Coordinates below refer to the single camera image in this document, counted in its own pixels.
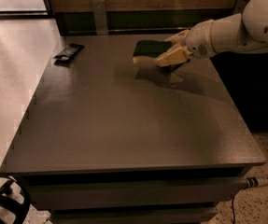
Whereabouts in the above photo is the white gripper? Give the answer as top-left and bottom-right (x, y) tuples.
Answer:
(155, 20), (216, 67)

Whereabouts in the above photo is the green and yellow sponge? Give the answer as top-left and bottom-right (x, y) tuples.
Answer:
(133, 40), (172, 67)

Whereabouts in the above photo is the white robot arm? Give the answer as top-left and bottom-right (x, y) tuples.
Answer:
(155, 0), (268, 67)

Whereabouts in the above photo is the black rxbar chocolate wrapper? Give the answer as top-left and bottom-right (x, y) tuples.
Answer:
(54, 43), (84, 62)

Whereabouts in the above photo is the grey cabinet with drawers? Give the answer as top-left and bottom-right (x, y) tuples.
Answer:
(1, 35), (265, 224)

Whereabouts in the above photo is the black office chair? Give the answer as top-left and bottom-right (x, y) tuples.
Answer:
(0, 174), (31, 224)

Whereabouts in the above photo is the right metal bracket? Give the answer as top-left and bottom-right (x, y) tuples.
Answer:
(233, 0), (250, 14)

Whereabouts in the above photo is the metal bracket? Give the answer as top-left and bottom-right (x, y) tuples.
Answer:
(233, 0), (250, 14)
(92, 0), (108, 35)

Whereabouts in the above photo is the left metal bracket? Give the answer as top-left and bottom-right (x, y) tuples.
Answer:
(92, 0), (108, 35)

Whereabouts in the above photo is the white cable plug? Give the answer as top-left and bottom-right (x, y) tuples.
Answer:
(246, 177), (268, 189)

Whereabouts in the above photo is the black cable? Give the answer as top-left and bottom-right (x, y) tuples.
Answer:
(231, 195), (236, 224)

